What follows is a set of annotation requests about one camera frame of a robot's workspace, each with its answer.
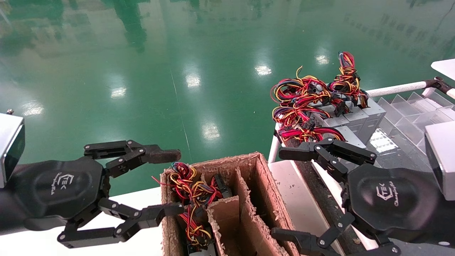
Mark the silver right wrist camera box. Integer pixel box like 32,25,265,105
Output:
425,121,455,201

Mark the black rubber edge strip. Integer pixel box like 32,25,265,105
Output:
281,137,356,256

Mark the black pipe corner connector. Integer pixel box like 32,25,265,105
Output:
425,76,454,95

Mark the brown cardboard box with dividers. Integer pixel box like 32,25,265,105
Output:
160,152,303,256

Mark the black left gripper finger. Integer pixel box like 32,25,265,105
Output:
84,140,182,178

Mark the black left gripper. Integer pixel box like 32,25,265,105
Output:
0,158,184,249

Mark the clear acrylic divider tray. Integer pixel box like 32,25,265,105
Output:
377,91,455,150

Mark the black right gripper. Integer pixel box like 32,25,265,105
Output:
271,137,455,256

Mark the white pipe leg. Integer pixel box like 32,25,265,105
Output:
268,124,282,164

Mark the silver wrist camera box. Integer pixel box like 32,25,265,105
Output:
425,121,455,201
0,113,25,188

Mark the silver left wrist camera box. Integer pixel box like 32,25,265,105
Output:
0,113,25,188

